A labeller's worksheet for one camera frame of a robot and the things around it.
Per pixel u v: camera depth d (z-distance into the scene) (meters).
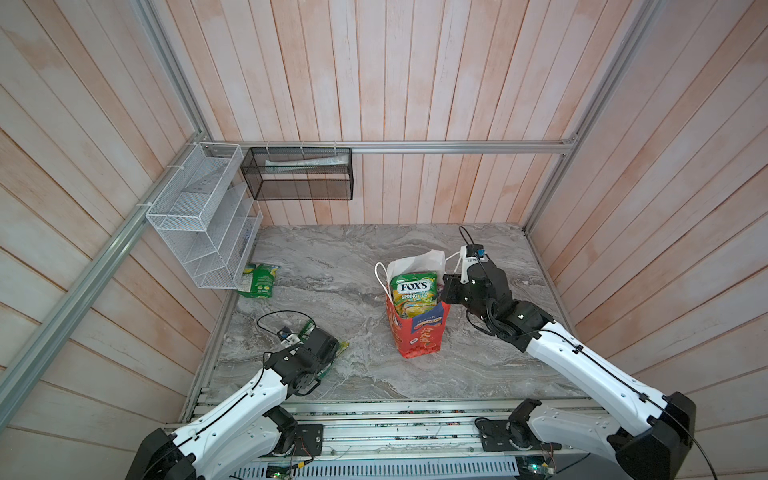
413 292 0.82
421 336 0.80
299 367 0.60
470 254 0.65
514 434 0.66
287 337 0.73
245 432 0.57
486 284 0.53
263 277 1.01
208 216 0.68
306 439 0.73
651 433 0.38
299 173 1.05
